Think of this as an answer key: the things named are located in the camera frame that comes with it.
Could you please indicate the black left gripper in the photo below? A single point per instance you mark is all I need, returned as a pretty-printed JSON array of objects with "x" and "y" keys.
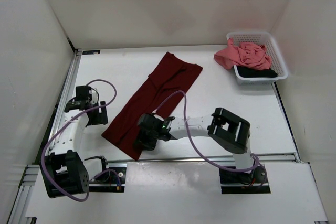
[{"x": 101, "y": 118}]

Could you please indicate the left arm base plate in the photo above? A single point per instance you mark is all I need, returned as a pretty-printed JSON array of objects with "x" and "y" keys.
[{"x": 105, "y": 176}]

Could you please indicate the dark red t-shirt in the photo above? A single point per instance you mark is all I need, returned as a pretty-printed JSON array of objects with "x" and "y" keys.
[{"x": 170, "y": 75}]

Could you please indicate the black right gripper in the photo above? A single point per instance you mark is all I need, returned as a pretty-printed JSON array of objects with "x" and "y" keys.
[{"x": 148, "y": 145}]

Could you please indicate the aluminium side frame rail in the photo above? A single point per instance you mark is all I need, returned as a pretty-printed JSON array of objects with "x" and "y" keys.
[{"x": 30, "y": 172}]

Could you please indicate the black t-shirt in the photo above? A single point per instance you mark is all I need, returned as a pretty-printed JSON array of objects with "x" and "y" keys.
[{"x": 253, "y": 73}]

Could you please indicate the pink t-shirt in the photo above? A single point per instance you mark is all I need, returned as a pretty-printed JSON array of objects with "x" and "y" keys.
[{"x": 246, "y": 54}]

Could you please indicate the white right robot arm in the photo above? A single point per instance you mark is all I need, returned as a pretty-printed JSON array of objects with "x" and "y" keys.
[{"x": 228, "y": 130}]

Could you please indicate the white plastic basket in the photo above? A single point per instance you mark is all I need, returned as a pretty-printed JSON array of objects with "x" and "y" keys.
[{"x": 272, "y": 50}]

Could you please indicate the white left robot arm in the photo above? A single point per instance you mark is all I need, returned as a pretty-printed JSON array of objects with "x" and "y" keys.
[{"x": 62, "y": 160}]

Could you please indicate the aluminium table edge rail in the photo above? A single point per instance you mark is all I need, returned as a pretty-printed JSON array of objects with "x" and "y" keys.
[{"x": 262, "y": 157}]

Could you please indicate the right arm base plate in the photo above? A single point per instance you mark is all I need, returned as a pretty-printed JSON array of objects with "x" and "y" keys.
[{"x": 252, "y": 182}]

